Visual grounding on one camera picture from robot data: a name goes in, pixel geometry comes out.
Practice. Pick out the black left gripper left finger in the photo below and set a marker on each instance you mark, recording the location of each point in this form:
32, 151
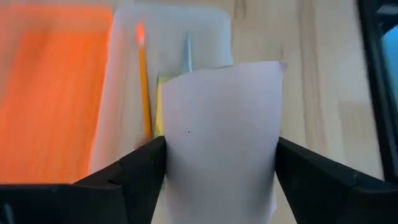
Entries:
130, 186

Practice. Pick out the orange pencil pink eraser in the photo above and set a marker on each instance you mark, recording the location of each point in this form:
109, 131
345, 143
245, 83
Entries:
144, 93

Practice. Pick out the purple pen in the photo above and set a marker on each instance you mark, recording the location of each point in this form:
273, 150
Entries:
187, 56

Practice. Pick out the white paper pad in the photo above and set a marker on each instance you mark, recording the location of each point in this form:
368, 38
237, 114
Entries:
220, 140

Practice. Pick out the orange plastic box lid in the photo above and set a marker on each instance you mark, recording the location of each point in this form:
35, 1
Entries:
53, 102

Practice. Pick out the clear plastic box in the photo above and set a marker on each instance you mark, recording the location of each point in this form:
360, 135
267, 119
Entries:
124, 109

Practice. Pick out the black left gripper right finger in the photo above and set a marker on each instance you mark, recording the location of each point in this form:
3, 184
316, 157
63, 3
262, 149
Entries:
326, 196

